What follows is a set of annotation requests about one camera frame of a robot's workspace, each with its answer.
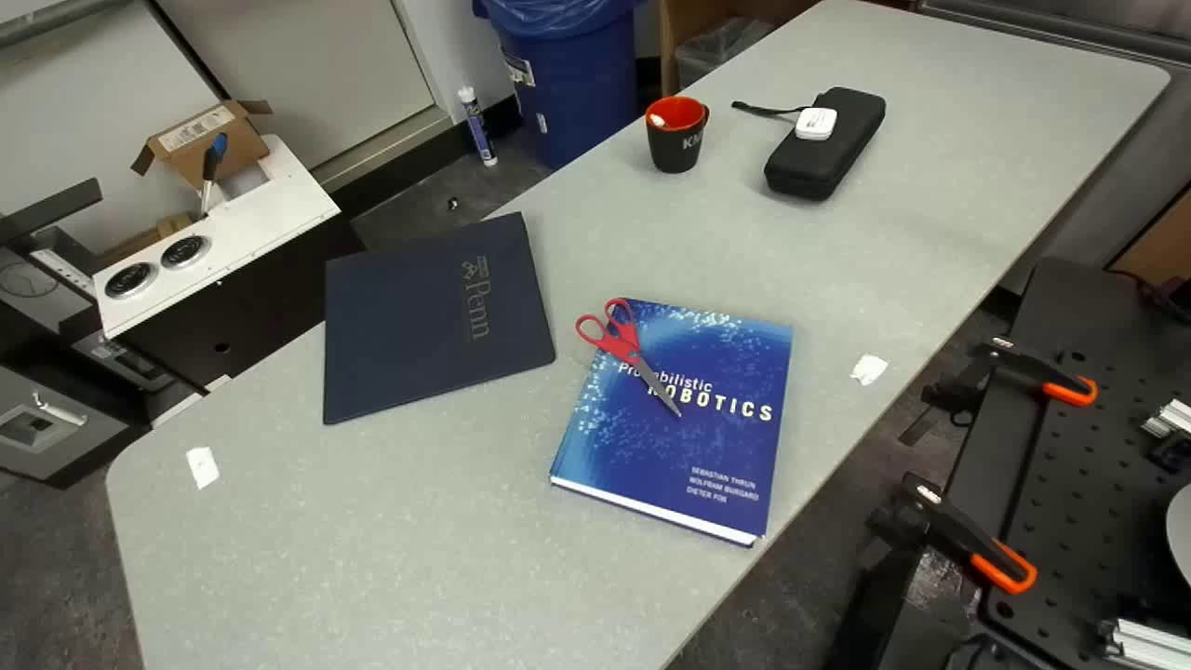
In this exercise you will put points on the black orange clamp near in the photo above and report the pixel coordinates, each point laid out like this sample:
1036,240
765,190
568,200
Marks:
919,515

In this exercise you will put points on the black orange clamp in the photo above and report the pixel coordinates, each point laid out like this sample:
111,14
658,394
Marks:
1047,378
919,515

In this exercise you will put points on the blue trash bin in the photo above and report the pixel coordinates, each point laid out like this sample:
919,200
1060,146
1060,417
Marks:
570,64

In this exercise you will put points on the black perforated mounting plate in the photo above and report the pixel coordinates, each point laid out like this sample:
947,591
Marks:
1081,492

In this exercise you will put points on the dark navy binder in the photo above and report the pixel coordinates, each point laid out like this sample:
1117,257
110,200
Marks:
431,318

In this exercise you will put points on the small white box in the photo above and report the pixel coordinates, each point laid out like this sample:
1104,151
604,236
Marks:
817,124

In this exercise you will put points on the open cardboard box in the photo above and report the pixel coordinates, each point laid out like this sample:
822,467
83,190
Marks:
206,146

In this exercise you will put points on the black mug red interior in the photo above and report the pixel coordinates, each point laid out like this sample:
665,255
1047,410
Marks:
675,131

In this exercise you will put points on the black zippered case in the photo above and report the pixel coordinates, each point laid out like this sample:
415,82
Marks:
812,168

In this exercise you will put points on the white tape piece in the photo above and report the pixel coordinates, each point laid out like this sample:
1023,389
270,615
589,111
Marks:
869,371
202,467

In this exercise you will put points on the white side table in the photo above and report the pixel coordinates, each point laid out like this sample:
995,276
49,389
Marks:
224,240

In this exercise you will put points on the white tape piece far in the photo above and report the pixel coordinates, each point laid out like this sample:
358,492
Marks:
202,467

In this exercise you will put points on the blue robotics textbook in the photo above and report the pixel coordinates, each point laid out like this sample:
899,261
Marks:
712,462

